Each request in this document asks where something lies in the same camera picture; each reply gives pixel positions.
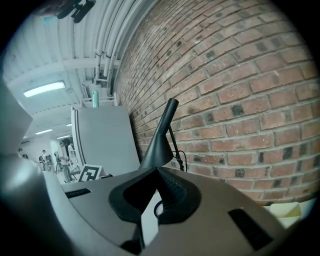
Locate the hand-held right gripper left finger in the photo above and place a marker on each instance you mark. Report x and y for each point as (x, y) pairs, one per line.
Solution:
(95, 202)

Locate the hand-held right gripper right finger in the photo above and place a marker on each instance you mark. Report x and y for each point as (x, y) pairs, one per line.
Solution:
(207, 225)

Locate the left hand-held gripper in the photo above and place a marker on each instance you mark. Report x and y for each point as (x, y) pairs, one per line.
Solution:
(89, 173)

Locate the black desk lamp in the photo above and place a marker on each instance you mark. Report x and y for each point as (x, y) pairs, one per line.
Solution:
(157, 147)

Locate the grey partition panel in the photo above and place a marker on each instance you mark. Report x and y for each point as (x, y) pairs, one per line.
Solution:
(105, 140)

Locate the small ceiling light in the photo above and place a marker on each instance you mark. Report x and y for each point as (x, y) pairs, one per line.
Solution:
(63, 136)
(44, 131)

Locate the white table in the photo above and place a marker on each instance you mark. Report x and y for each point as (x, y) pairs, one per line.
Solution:
(150, 225)

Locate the long ceiling light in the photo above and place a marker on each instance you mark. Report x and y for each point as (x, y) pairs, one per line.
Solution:
(44, 89)

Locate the white ceiling pipes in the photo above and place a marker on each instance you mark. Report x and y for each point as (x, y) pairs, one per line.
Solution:
(106, 42)

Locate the green cylinder post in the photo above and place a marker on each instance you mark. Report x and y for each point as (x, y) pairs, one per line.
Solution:
(95, 98)

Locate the black head-worn camera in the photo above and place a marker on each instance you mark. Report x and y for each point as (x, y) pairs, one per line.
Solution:
(75, 8)

